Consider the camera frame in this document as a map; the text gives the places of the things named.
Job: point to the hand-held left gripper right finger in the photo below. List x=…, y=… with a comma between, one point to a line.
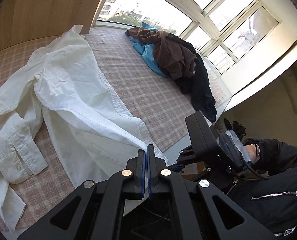
x=149, y=177

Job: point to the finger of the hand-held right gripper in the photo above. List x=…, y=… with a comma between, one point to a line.
x=176, y=168

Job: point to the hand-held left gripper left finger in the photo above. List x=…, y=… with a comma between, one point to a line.
x=142, y=177

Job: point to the white shirt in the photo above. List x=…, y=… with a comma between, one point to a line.
x=68, y=92

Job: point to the person's right forearm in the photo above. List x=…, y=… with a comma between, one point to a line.
x=281, y=155

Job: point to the person's right hand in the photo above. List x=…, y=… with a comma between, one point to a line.
x=251, y=155

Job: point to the black cloth bundle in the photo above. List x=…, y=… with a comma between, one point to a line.
x=236, y=128

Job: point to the dark navy garment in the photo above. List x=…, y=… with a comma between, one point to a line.
x=203, y=87

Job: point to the pink plaid blanket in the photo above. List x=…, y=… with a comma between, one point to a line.
x=151, y=97

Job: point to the person's black jacket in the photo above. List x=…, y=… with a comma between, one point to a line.
x=271, y=200

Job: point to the brown garment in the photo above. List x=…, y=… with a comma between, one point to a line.
x=173, y=55

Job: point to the blue garment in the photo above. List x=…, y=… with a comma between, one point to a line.
x=148, y=57

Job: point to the light oak board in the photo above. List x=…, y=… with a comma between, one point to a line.
x=43, y=12

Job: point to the white window frame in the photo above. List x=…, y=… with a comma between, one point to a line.
x=203, y=17

